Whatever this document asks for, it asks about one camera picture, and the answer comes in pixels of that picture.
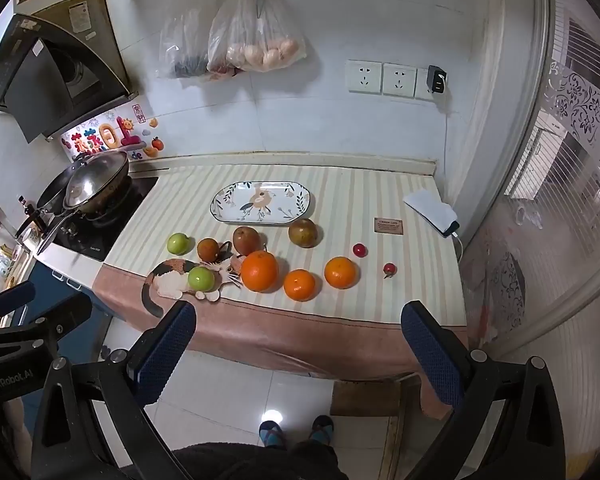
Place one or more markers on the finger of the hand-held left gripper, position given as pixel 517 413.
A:
pixel 10 297
pixel 62 312

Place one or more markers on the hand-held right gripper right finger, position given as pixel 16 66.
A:
pixel 430 355

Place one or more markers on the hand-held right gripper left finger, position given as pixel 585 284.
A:
pixel 165 352

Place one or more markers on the green apple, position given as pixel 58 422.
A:
pixel 178 243
pixel 200 279

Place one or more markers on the small dark orange tangerine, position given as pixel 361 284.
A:
pixel 208 250

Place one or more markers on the medium orange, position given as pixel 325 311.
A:
pixel 300 285
pixel 340 273

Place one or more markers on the large orange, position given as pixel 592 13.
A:
pixel 260 271

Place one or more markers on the reddish apple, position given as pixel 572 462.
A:
pixel 246 241

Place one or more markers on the brownish apple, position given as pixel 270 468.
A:
pixel 303 233

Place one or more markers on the floral oval plate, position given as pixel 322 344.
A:
pixel 260 202

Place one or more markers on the blue kitchen cabinet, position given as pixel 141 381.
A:
pixel 62 290

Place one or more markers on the wooden stool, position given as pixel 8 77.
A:
pixel 362 397

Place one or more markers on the black induction cooktop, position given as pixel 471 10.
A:
pixel 115 220

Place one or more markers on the red cherry tomato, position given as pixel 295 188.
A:
pixel 359 250

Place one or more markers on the person's right foot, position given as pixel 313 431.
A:
pixel 322 430

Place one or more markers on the person's foot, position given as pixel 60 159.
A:
pixel 272 435
pixel 322 430

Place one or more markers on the steel wok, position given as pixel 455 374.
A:
pixel 112 187

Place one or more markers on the person's left foot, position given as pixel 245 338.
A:
pixel 272 435

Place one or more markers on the brown label patch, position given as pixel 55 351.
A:
pixel 389 225

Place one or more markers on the steel wok lid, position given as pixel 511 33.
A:
pixel 95 177

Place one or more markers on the person's dark clothing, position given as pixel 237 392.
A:
pixel 260 465

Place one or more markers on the white paper piece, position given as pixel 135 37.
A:
pixel 427 207

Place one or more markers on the striped cat print tablecloth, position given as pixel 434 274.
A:
pixel 340 200

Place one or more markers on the black range hood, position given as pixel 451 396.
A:
pixel 30 80

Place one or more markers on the patterned glass door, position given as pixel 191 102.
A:
pixel 570 135

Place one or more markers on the black charger plug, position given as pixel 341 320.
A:
pixel 436 80

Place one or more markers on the clear plastic bag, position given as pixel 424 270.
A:
pixel 185 35

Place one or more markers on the cluster of brown eggs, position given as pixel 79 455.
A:
pixel 265 55

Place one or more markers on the plastic bag holding eggs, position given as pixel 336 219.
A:
pixel 255 25

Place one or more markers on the colourful wall stickers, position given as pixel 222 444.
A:
pixel 110 137

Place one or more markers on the white wall socket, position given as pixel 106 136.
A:
pixel 363 77
pixel 399 81
pixel 421 87

